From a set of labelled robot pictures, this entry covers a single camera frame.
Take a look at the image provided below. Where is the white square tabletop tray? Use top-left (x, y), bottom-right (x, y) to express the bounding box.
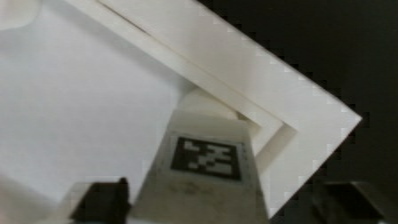
top-left (0, 0), bottom-right (361, 224)

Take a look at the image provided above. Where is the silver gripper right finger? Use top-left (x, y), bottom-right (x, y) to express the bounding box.
top-left (311, 181), bottom-right (398, 224)

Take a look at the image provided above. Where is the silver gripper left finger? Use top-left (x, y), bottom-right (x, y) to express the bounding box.
top-left (59, 178), bottom-right (132, 224)

